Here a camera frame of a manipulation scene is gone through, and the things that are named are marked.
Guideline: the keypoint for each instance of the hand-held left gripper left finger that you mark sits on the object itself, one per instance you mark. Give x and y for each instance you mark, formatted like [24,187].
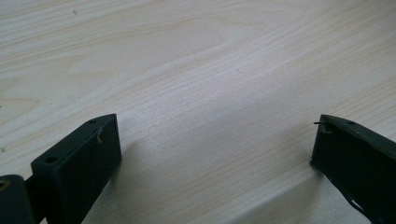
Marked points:
[77,168]

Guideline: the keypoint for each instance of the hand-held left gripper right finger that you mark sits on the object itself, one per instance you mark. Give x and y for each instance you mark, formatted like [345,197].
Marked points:
[358,161]

